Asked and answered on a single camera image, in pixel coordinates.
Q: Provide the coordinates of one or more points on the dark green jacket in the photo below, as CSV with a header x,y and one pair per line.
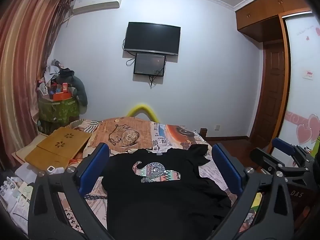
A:
x,y
67,76

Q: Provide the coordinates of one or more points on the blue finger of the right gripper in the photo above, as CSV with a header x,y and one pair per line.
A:
x,y
283,146

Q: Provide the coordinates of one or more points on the wooden wardrobe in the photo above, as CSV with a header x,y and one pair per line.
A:
x,y
260,21

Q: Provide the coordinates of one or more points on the white air conditioner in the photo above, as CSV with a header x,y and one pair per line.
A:
x,y
84,6

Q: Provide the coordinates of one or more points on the brown wooden door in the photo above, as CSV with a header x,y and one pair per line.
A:
x,y
270,95

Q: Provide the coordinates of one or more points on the white small device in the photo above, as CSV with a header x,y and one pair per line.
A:
x,y
51,169

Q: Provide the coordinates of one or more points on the bamboo lap desk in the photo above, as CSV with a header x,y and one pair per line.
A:
x,y
58,148

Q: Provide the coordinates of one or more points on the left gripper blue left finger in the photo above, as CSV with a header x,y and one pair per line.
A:
x,y
91,167

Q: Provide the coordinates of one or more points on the printed newspaper pattern bedspread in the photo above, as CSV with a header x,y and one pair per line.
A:
x,y
126,135

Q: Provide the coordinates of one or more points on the black t-shirt with elephant print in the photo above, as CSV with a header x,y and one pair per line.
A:
x,y
162,196

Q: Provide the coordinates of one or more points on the small black wall monitor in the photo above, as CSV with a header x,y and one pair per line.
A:
x,y
149,64

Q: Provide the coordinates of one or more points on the green cloth covered table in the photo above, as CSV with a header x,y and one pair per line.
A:
x,y
56,114

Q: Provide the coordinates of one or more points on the white wardrobe sliding door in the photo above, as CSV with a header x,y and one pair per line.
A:
x,y
301,121

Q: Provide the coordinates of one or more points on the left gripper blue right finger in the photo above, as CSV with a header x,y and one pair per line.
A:
x,y
230,168

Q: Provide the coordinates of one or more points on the white wall socket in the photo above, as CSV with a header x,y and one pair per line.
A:
x,y
217,127

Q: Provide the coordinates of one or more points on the orange box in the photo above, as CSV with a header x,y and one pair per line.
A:
x,y
61,96

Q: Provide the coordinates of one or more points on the striped red curtain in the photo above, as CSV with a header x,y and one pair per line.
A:
x,y
28,31

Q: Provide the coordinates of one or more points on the black wall television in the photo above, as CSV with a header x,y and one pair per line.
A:
x,y
152,38

